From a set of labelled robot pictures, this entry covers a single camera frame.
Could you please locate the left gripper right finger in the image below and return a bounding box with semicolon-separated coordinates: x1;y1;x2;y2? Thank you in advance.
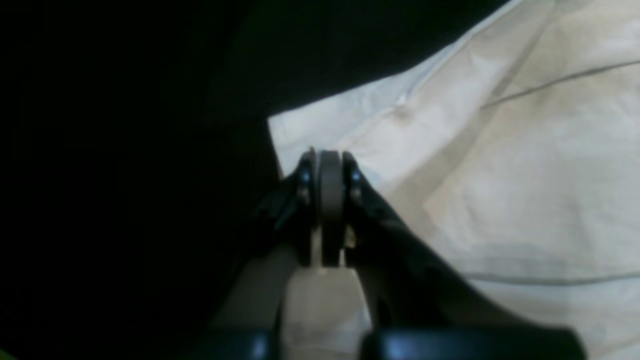
320;151;530;328

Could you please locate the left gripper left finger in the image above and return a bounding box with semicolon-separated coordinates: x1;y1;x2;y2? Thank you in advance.
210;149;318;330

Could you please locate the cream white T-shirt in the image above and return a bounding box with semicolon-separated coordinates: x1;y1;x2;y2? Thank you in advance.
269;0;640;360

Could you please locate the black table cloth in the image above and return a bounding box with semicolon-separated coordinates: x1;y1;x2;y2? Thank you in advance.
0;0;504;360

